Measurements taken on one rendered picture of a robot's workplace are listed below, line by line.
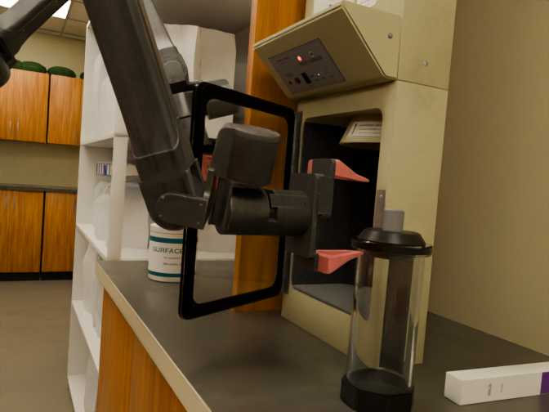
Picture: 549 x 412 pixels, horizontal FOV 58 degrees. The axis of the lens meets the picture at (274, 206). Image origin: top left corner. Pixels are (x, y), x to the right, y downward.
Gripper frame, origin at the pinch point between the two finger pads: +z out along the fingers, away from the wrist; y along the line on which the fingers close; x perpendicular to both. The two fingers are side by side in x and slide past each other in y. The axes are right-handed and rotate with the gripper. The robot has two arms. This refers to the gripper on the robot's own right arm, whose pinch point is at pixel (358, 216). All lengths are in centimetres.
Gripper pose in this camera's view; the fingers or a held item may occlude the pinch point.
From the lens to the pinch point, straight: 67.9
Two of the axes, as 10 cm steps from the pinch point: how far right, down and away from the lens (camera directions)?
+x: -4.5, -0.7, 8.9
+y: 0.8, -10.0, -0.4
